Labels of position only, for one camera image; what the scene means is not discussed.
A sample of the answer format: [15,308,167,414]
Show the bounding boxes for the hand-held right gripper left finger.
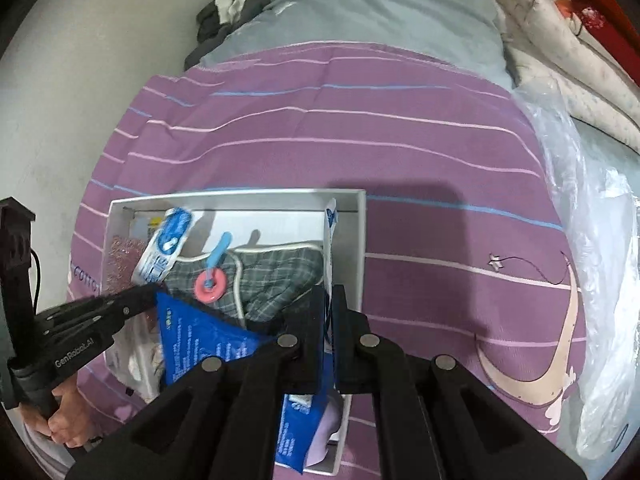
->
[65,285,331,480]

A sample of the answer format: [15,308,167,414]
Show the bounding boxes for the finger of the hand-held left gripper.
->
[65,286,158,313]
[50,295,160,336]

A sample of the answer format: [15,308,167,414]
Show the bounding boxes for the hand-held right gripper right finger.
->
[331,284,590,480]

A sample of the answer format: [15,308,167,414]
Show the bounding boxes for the pink glitter sponge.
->
[105,234,151,293]

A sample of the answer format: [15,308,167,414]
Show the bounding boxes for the small blue white packet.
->
[134,207,193,288]

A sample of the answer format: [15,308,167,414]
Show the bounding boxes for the lavender sponge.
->
[305,400,346,468]

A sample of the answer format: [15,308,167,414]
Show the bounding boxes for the green plaid pouch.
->
[165,232,331,336]

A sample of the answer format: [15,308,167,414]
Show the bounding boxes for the white shallow box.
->
[102,188,368,476]

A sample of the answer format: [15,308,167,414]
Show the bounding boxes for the person's left hand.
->
[25,382,96,453]

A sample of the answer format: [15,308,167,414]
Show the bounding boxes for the purple striped bed sheet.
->
[65,42,588,480]

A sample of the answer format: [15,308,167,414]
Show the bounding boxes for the clear plastic sheet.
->
[515,80,640,461]

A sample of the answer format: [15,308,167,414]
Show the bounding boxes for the dark crumpled cloth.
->
[184,0,283,71]

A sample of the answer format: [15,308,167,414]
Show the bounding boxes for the grey blanket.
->
[185,0,516,91]

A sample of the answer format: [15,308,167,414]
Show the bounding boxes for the red folded quilt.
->
[560,0,640,86]

